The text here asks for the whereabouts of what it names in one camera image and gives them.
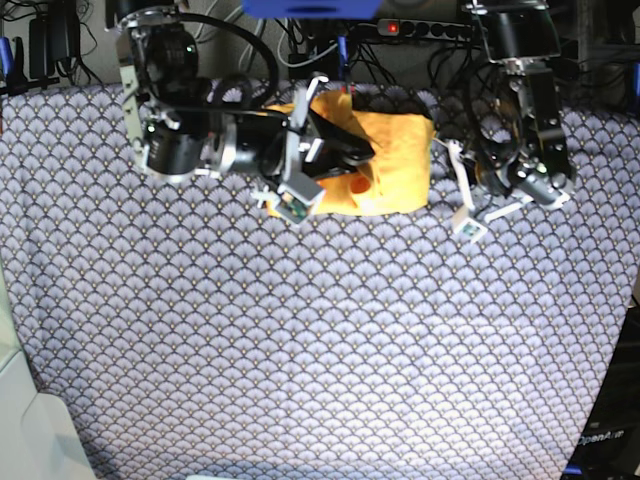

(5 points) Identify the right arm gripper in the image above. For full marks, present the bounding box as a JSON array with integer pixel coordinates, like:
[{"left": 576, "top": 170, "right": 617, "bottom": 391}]
[{"left": 199, "top": 74, "right": 375, "bottom": 225}]

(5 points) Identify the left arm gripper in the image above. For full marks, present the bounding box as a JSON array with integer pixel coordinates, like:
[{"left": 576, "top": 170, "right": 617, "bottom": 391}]
[{"left": 435, "top": 138, "right": 575, "bottom": 244}]

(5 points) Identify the yellow T-shirt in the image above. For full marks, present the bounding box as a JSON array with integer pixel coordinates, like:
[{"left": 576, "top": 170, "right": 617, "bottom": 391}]
[{"left": 264, "top": 90, "right": 435, "bottom": 219}]

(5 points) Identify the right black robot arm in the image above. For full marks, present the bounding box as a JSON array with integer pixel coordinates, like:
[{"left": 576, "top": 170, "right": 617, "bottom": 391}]
[{"left": 105, "top": 1, "right": 374, "bottom": 225}]

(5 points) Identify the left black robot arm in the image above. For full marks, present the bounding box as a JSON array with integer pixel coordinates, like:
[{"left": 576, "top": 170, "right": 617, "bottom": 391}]
[{"left": 442, "top": 1, "right": 577, "bottom": 243}]

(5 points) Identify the blue fan-patterned table cloth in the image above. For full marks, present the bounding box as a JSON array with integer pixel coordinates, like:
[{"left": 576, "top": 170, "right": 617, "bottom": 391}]
[{"left": 1, "top": 86, "right": 639, "bottom": 479}]

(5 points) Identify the blue box overhead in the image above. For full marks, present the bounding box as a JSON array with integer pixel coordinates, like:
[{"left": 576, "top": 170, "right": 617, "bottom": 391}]
[{"left": 242, "top": 0, "right": 381, "bottom": 19}]

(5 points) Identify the black power strip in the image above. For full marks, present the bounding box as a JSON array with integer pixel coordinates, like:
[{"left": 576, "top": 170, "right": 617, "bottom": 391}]
[{"left": 376, "top": 18, "right": 476, "bottom": 43}]

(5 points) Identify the black OpenArm case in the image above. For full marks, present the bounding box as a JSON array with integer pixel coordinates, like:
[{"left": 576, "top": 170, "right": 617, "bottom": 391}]
[{"left": 563, "top": 306, "right": 639, "bottom": 479}]

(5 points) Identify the white plastic bin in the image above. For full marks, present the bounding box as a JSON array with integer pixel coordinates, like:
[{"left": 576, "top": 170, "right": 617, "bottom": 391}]
[{"left": 1, "top": 286, "right": 95, "bottom": 479}]

